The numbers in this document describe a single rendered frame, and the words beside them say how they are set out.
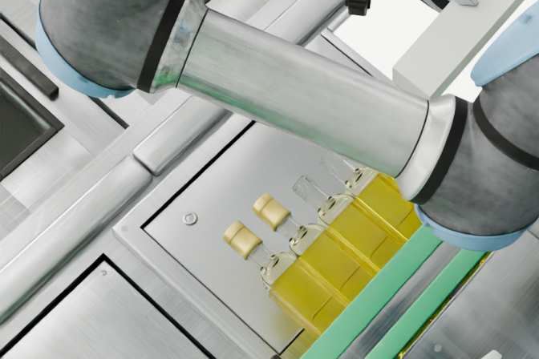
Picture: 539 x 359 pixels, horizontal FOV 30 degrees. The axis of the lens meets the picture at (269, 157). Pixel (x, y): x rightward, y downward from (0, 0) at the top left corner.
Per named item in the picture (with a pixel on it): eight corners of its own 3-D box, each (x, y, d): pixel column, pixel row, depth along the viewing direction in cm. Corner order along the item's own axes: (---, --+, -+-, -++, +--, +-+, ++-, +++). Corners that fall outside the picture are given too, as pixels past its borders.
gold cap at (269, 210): (293, 207, 137) (269, 187, 138) (277, 223, 135) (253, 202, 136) (288, 220, 140) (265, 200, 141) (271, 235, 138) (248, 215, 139)
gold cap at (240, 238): (250, 259, 137) (227, 238, 138) (266, 239, 136) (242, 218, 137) (241, 262, 134) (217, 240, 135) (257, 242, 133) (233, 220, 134)
